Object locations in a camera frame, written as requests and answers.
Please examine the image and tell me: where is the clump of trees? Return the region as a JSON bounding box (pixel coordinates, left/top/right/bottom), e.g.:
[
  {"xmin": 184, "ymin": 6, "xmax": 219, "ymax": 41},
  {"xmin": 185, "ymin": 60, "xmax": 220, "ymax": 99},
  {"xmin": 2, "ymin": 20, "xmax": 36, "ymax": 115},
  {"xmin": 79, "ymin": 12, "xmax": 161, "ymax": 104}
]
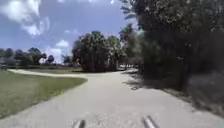
[{"xmin": 71, "ymin": 30, "xmax": 125, "ymax": 73}]

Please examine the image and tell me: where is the pale grey paved path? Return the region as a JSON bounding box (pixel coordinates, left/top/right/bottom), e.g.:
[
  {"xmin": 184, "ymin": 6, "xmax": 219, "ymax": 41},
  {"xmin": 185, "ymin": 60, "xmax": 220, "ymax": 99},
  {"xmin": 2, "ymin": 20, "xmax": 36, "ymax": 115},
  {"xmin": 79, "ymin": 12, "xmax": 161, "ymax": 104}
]
[{"xmin": 0, "ymin": 68, "xmax": 224, "ymax": 128}]

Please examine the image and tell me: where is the robot's own part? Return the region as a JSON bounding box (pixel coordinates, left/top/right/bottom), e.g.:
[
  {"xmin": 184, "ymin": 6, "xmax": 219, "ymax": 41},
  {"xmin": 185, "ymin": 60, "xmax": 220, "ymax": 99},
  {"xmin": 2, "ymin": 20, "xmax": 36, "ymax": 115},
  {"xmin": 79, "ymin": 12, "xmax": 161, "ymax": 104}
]
[
  {"xmin": 73, "ymin": 119, "xmax": 87, "ymax": 128},
  {"xmin": 143, "ymin": 115, "xmax": 160, "ymax": 128}
]

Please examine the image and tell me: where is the dense wood of trees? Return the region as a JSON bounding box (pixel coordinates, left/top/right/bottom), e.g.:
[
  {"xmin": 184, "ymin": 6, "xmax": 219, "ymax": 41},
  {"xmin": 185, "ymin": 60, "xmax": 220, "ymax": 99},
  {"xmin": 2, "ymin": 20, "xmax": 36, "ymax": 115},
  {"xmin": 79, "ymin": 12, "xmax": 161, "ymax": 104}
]
[{"xmin": 119, "ymin": 0, "xmax": 224, "ymax": 98}]

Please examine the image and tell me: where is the green grass field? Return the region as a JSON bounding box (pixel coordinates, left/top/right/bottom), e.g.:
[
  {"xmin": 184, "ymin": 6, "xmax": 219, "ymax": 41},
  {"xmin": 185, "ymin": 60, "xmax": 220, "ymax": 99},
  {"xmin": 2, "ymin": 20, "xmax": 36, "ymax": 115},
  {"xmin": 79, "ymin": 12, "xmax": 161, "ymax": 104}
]
[{"xmin": 0, "ymin": 67, "xmax": 89, "ymax": 120}]

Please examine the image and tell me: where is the distant row of trees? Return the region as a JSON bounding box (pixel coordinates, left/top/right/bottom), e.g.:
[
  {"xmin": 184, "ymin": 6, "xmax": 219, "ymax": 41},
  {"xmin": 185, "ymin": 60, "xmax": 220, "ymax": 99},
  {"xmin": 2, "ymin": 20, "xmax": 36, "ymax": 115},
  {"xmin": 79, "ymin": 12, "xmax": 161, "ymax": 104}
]
[{"xmin": 0, "ymin": 46, "xmax": 73, "ymax": 68}]

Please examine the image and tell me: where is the grass verge strip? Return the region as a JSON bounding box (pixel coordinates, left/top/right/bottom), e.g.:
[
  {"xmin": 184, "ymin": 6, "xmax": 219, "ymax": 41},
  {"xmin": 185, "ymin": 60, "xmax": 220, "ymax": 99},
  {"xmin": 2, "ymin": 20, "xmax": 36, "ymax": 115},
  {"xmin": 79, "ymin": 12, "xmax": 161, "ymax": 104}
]
[{"xmin": 133, "ymin": 71, "xmax": 224, "ymax": 118}]

